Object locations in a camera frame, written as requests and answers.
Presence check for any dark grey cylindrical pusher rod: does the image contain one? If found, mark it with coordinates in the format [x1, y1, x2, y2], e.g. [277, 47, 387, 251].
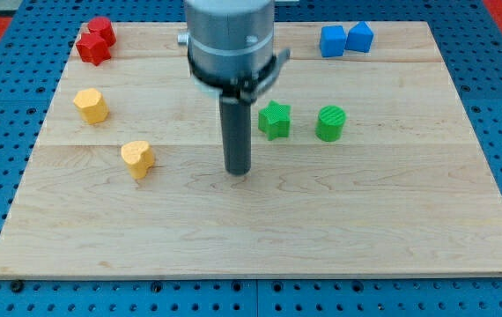
[219, 95, 251, 175]

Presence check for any black clamp ring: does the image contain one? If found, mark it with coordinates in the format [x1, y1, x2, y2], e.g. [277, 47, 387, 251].
[188, 48, 291, 104]

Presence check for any yellow heart block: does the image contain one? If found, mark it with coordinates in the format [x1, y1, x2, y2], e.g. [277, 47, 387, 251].
[121, 140, 156, 180]

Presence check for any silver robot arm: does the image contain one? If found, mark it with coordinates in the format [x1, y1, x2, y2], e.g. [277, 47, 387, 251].
[178, 0, 291, 175]

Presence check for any yellow hexagon block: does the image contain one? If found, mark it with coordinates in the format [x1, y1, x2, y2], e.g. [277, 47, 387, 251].
[73, 88, 109, 124]

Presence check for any green star block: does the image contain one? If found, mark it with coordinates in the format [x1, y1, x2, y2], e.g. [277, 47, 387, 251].
[258, 100, 291, 141]

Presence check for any green cylinder block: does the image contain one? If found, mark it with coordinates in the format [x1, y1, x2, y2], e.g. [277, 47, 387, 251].
[315, 105, 347, 142]

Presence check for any blue cube block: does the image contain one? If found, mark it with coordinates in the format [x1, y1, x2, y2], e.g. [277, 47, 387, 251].
[319, 26, 347, 58]

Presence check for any blue triangle block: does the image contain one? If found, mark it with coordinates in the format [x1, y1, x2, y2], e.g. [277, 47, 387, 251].
[345, 21, 374, 53]

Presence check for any light wooden board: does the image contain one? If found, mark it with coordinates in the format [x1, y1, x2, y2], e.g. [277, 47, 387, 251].
[0, 21, 502, 280]

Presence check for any red star block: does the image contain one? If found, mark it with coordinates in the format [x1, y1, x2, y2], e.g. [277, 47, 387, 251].
[76, 33, 111, 66]

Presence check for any red cylinder block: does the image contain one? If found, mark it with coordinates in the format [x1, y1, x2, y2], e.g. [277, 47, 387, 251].
[87, 16, 116, 47]

